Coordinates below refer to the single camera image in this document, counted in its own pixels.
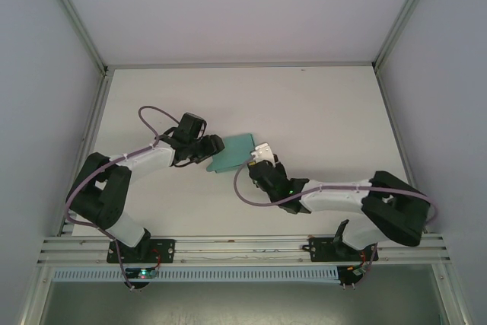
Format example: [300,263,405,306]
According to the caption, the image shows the aluminium table side rail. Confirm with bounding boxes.
[56,69,112,237]
[374,68,429,234]

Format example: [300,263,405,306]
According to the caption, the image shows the aluminium frame post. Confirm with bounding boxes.
[37,0,110,74]
[371,0,439,72]

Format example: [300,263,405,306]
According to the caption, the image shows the teal paper box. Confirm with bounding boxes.
[205,132,257,175]

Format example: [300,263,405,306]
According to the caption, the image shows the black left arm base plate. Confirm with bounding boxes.
[106,238,176,265]

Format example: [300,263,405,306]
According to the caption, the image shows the white slotted cable duct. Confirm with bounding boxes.
[51,266,339,283]

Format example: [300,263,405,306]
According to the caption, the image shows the aluminium mounting rail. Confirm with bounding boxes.
[37,233,452,267]

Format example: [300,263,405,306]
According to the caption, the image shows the circuit board with green light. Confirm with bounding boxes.
[126,268,159,280]

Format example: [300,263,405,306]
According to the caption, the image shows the aluminium frame crossbar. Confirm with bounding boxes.
[103,59,378,72]

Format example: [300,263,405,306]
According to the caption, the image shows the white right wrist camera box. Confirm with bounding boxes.
[250,142,275,164]

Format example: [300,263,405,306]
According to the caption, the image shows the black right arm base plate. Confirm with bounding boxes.
[307,236,381,263]

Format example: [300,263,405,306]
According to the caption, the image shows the thin black wire loop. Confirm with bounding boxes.
[170,155,203,169]

